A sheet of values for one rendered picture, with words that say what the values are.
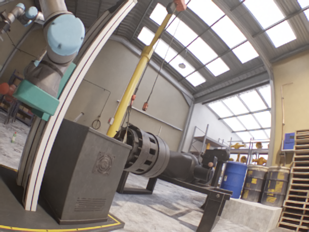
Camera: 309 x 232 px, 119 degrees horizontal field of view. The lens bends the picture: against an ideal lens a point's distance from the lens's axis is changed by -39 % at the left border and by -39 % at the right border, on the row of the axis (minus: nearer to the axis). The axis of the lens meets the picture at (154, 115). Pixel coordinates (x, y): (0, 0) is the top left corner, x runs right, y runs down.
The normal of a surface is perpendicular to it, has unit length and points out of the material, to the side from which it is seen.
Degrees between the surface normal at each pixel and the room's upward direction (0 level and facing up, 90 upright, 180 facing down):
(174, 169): 90
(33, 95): 90
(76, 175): 90
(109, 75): 90
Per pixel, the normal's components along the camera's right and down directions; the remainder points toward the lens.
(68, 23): 0.69, 0.10
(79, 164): 0.83, 0.11
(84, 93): 0.40, -0.14
